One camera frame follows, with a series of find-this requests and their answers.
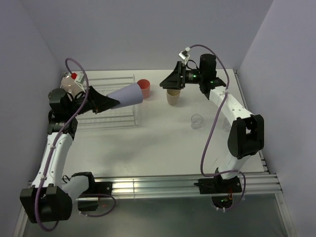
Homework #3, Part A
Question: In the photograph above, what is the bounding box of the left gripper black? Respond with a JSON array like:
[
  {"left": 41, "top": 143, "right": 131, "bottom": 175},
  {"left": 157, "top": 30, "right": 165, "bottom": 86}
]
[{"left": 67, "top": 86, "right": 119, "bottom": 117}]

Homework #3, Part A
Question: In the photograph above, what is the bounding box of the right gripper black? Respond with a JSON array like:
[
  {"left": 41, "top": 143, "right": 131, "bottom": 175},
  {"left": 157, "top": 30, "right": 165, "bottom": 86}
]
[{"left": 159, "top": 61, "right": 203, "bottom": 90}]

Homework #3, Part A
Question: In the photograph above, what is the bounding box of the beige plastic cup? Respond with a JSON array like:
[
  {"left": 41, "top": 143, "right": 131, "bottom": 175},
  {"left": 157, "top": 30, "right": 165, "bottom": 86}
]
[{"left": 166, "top": 89, "right": 181, "bottom": 106}]

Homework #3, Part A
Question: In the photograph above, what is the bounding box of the pink ceramic mug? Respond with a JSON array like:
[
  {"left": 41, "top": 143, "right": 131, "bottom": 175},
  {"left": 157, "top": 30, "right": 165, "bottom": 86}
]
[{"left": 61, "top": 76, "right": 78, "bottom": 96}]

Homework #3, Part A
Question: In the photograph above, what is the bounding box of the purple plastic cup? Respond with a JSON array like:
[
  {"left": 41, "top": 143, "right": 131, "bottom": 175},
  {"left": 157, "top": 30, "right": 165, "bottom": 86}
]
[{"left": 107, "top": 83, "right": 143, "bottom": 109}]

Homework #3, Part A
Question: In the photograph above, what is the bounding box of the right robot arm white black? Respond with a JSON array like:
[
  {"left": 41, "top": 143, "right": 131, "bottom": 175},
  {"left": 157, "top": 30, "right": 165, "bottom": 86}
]
[{"left": 159, "top": 50, "right": 264, "bottom": 193}]

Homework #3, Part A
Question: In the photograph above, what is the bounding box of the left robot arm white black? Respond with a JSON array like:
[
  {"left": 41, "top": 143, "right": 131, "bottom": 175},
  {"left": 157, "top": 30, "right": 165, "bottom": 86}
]
[{"left": 20, "top": 86, "right": 119, "bottom": 225}]

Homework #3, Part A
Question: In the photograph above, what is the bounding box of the clear acrylic dish rack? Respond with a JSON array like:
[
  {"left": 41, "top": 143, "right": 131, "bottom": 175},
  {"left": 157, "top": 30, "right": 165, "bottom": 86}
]
[{"left": 77, "top": 74, "right": 141, "bottom": 131}]

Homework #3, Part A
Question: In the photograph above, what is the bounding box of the red plastic cup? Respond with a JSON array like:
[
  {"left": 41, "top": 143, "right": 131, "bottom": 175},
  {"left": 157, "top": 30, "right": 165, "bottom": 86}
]
[{"left": 137, "top": 79, "right": 151, "bottom": 99}]

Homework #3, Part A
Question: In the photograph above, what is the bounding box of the clear glass near centre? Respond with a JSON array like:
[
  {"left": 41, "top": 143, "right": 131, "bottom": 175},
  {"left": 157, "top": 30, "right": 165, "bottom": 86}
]
[{"left": 191, "top": 114, "right": 204, "bottom": 129}]

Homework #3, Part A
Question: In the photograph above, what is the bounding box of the clear glass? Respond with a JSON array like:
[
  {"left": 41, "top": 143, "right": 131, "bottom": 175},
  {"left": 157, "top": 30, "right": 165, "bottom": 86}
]
[
  {"left": 191, "top": 114, "right": 204, "bottom": 129},
  {"left": 222, "top": 118, "right": 231, "bottom": 132}
]

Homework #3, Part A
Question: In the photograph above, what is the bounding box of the clear glass far right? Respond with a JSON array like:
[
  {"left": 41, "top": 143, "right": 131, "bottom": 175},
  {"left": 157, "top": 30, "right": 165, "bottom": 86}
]
[{"left": 222, "top": 118, "right": 231, "bottom": 132}]

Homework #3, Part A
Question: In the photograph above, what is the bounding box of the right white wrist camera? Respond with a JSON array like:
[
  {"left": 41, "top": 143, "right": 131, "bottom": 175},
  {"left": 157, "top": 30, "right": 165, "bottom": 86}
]
[{"left": 178, "top": 47, "right": 191, "bottom": 65}]

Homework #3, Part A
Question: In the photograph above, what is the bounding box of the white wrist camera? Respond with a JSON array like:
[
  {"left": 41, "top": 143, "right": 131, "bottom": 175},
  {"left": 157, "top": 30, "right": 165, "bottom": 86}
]
[
  {"left": 71, "top": 72, "right": 85, "bottom": 91},
  {"left": 178, "top": 47, "right": 191, "bottom": 65}
]

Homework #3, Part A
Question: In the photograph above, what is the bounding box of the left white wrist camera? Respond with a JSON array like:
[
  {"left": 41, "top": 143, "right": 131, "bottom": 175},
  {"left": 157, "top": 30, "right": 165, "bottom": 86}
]
[{"left": 71, "top": 72, "right": 85, "bottom": 91}]

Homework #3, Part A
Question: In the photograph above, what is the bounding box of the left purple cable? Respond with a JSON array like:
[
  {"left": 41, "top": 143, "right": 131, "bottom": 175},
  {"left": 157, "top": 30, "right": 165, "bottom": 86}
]
[{"left": 36, "top": 58, "right": 117, "bottom": 232}]

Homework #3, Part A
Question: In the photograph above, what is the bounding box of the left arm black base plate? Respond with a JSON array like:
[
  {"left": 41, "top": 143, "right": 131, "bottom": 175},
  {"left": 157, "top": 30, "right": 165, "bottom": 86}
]
[{"left": 79, "top": 182, "right": 113, "bottom": 198}]

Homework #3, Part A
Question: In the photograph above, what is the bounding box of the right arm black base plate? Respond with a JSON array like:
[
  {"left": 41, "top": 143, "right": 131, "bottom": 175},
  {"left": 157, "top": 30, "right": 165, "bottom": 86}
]
[{"left": 194, "top": 176, "right": 242, "bottom": 195}]

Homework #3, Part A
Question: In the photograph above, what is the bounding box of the aluminium mounting rail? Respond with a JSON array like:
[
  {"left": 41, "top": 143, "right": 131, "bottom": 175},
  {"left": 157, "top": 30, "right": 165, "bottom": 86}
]
[{"left": 23, "top": 143, "right": 283, "bottom": 202}]

